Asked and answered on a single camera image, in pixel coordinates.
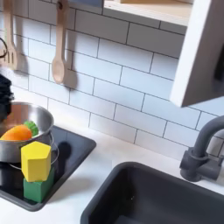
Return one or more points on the yellow hexagonal block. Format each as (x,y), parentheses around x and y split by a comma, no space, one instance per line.
(36,162)

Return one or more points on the orange toy carrot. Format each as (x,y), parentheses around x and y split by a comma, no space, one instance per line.
(17,133)

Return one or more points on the green block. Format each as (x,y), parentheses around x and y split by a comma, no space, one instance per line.
(36,191)

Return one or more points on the black stove top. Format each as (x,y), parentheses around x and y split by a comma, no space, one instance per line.
(77,148)

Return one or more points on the steel pot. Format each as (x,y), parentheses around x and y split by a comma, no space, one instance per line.
(43,116)

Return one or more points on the wooden spoon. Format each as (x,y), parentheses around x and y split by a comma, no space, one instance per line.
(59,65)

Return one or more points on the dark grey sink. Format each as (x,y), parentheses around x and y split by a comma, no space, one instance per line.
(163,198)

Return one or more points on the dark grey tap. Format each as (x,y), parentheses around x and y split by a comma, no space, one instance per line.
(198,163)

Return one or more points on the wooden slotted spatula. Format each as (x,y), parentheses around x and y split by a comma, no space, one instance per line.
(10,55)

